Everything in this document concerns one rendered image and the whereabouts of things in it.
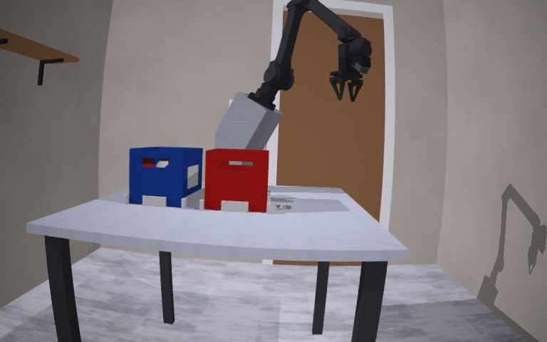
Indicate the white paper strip with printed marks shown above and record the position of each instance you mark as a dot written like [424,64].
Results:
[283,206]

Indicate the white bottle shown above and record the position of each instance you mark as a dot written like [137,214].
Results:
[162,163]

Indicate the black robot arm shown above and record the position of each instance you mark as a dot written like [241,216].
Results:
[281,78]

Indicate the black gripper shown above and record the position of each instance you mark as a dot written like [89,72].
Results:
[340,76]

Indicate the blue plastic crate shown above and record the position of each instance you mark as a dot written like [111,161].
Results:
[183,178]

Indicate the red plastic crate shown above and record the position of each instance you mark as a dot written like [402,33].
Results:
[240,183]

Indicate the red bottle with pink label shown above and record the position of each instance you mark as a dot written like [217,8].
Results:
[148,162]

